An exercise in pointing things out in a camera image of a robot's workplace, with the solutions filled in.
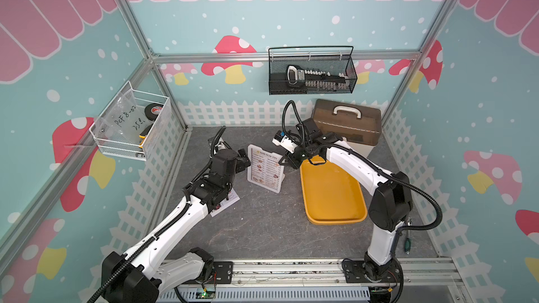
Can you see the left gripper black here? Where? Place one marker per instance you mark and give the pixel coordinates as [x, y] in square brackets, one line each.
[241, 165]

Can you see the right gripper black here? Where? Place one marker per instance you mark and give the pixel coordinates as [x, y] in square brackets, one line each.
[289, 159]

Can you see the pink dessert menu card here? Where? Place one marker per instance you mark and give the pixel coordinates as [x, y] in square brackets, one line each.
[231, 199]

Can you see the white acrylic menu holder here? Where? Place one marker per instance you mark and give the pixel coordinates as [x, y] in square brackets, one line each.
[265, 168]

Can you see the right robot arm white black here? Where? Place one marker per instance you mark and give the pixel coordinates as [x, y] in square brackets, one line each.
[391, 193]

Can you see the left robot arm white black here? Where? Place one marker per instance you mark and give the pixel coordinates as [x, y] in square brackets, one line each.
[136, 275]

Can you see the beige storage box brown lid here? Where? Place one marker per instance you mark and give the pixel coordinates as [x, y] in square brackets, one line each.
[359, 125]

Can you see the yellow plastic tray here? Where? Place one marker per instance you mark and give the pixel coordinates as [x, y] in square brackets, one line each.
[331, 196]

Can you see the socket set in basket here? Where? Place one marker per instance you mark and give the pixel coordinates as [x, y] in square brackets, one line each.
[297, 77]

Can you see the yellow black tool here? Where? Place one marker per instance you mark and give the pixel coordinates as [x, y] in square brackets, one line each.
[144, 134]

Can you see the black tape roll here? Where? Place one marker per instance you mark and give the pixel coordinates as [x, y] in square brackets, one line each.
[152, 111]

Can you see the labelled plastic bag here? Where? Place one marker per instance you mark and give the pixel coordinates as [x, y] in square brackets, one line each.
[124, 121]

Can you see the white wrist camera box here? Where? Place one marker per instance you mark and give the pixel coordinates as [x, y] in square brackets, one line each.
[282, 140]

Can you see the black wire mesh basket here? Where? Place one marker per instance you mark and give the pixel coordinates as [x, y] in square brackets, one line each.
[333, 59]

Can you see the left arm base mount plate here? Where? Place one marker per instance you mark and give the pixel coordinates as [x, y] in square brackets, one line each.
[221, 272]

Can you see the clear wire wall basket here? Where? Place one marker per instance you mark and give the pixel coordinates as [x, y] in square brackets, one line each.
[133, 151]

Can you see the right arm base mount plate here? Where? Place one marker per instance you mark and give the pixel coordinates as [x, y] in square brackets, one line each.
[360, 271]

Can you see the green handled screwdriver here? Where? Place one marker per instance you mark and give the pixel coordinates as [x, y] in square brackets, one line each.
[407, 242]

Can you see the aluminium front rail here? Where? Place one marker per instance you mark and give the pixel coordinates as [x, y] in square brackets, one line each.
[328, 272]

